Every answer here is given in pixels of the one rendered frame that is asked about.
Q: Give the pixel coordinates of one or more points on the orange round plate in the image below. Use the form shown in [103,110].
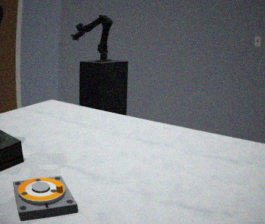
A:
[26,193]

